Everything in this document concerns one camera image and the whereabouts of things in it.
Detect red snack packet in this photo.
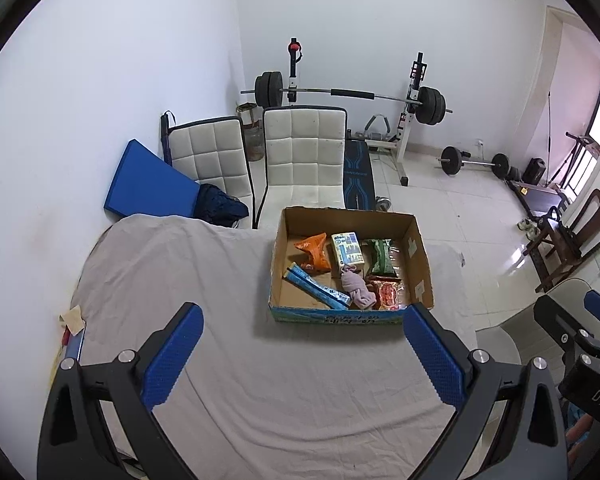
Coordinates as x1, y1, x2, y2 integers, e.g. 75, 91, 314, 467
367, 280, 409, 311

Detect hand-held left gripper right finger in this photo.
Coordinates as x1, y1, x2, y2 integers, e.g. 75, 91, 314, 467
402, 303, 569, 480

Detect grey exercise handle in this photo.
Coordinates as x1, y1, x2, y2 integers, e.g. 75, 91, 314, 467
364, 114, 394, 142

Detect long barbell with black plates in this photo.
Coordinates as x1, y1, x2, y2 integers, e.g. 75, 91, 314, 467
240, 71, 454, 126

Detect green snack packet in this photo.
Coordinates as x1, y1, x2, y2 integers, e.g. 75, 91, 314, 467
362, 237, 399, 277

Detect long blue snack packet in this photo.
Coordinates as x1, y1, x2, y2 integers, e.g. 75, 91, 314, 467
282, 262, 352, 311

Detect wide white quilted chair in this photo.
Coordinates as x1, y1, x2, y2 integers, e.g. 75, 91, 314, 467
254, 106, 349, 229

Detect black blue bench pad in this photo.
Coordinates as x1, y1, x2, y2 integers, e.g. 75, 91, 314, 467
342, 140, 376, 210

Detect blue foam mat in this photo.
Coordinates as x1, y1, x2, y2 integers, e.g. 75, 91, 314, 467
104, 140, 201, 219

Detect dark wooden chair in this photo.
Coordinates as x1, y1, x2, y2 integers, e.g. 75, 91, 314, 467
522, 189, 600, 294

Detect dark blue bag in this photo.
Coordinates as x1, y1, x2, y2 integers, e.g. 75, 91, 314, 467
197, 183, 250, 229

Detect white blue tissue pack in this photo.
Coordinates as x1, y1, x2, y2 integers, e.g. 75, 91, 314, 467
330, 231, 366, 267

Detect pink cloth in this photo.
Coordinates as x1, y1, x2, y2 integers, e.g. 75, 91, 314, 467
340, 266, 379, 310

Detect white weight bench rack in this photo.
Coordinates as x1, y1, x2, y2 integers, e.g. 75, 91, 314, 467
286, 37, 427, 187

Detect cardboard box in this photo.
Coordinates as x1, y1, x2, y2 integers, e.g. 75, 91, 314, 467
268, 206, 435, 326

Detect black folded umbrella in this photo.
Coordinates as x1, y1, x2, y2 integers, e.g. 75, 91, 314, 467
160, 111, 176, 166

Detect black speaker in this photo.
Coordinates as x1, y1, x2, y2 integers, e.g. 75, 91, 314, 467
522, 157, 546, 185

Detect white plastic chair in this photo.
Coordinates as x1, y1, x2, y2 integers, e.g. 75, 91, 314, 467
475, 277, 600, 368

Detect short barbell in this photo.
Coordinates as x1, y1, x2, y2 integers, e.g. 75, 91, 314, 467
435, 146, 512, 180

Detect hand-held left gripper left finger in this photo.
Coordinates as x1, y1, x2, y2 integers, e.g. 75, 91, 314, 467
36, 301, 205, 480

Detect narrow white quilted chair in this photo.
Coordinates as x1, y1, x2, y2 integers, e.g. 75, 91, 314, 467
168, 116, 255, 222

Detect orange snack packet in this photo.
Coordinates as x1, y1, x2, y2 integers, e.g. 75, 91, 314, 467
294, 232, 331, 274

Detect black treadmill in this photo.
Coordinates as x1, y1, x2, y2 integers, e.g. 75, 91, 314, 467
506, 179, 572, 217

